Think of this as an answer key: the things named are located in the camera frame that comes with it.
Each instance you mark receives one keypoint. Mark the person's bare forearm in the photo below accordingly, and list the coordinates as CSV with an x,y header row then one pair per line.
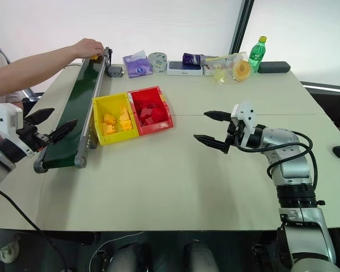
x,y
31,71

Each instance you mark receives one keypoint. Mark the purple tissue pack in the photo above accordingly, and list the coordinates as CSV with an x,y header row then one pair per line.
x,y
137,66

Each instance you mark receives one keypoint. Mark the yellow transparent plastic piece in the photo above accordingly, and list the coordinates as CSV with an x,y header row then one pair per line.
x,y
221,75

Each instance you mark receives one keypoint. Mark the yellow plastic bin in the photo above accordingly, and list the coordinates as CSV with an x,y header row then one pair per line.
x,y
99,119

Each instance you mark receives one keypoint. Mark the purple foil bag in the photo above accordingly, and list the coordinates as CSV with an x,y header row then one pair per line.
x,y
191,59

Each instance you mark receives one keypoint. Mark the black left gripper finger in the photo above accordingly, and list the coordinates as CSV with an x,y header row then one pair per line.
x,y
41,115
62,131

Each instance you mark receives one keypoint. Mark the green plastic bottle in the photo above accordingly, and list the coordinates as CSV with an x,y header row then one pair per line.
x,y
256,56

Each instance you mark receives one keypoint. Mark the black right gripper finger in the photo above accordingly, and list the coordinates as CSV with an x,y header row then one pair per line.
x,y
219,116
212,143

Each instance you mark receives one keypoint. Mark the dark rounded shape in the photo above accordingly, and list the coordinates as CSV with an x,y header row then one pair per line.
x,y
201,258
127,258

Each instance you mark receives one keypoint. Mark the white caster wheel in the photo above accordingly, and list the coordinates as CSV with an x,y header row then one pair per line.
x,y
8,249

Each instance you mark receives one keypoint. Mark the grey tape roll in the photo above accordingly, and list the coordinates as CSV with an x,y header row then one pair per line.
x,y
158,62

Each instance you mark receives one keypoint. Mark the dark window frame post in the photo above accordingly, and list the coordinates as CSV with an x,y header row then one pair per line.
x,y
241,25

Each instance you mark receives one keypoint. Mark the orange tape roll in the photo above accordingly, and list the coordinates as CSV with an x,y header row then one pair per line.
x,y
241,71

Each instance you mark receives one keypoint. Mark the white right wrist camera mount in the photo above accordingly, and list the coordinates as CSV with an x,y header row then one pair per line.
x,y
245,119

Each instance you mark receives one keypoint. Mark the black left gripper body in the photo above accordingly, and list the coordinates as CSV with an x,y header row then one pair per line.
x,y
31,136

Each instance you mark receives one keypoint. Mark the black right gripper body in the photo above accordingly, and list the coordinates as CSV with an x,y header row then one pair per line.
x,y
234,136

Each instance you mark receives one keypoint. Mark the clear plastic bag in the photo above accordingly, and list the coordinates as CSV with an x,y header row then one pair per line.
x,y
215,63

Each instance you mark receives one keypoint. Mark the red toy block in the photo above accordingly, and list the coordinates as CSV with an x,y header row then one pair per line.
x,y
145,122
146,113

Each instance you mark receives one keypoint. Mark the green conveyor belt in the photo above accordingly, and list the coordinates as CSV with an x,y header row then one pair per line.
x,y
73,113

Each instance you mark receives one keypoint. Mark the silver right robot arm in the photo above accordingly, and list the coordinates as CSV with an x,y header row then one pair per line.
x,y
297,170

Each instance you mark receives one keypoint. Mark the white phone box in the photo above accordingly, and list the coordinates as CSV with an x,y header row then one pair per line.
x,y
184,69

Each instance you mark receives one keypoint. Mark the person's bare hand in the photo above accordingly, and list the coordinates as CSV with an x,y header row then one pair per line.
x,y
88,48

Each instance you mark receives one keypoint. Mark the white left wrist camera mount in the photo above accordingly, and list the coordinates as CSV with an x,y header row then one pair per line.
x,y
5,119

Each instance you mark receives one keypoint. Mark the black glasses case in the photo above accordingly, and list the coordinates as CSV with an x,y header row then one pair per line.
x,y
273,67

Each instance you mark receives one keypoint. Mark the red plastic bin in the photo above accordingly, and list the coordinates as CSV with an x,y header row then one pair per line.
x,y
164,119

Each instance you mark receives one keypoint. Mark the yellow toy block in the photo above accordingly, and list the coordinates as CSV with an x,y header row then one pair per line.
x,y
124,111
95,57
110,129
126,123
108,119

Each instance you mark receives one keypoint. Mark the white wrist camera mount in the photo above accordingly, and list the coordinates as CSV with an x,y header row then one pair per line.
x,y
5,119
245,119

